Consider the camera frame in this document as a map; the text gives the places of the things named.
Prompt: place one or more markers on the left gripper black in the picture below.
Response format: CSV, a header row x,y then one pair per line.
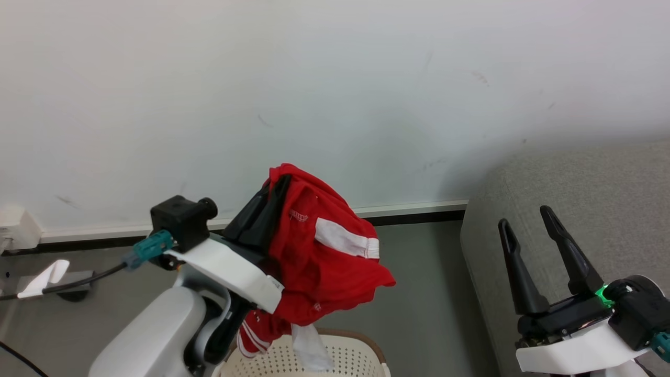
x,y
245,242

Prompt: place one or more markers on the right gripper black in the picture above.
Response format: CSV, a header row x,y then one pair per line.
x,y
562,315

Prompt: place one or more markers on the red shorts with white stripes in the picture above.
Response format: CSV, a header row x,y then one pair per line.
x,y
319,262

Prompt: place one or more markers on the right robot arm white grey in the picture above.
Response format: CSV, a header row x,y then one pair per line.
x,y
635,369

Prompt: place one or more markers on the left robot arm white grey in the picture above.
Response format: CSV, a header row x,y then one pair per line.
x,y
157,330

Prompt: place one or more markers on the white perforated laundry basket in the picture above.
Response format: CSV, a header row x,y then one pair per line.
x,y
356,361

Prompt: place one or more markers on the grey fabric sofa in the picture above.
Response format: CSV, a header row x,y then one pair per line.
x,y
586,199

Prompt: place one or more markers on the white and black baseboard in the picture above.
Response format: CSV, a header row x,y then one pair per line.
x,y
408,210

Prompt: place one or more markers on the grey floor socket box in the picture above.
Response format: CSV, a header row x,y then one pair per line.
x,y
77,285

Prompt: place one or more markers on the white left camera bracket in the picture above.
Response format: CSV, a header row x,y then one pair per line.
x,y
230,272

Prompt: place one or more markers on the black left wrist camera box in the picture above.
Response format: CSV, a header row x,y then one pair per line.
x,y
180,220

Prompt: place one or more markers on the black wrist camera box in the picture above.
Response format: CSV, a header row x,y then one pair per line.
x,y
180,220
639,310

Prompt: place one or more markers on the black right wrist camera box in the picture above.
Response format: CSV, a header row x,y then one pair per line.
x,y
639,310

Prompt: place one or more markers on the teal plug of right camera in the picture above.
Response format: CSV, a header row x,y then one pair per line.
x,y
662,345

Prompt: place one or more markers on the white wall socket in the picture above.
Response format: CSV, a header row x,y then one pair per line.
x,y
17,228

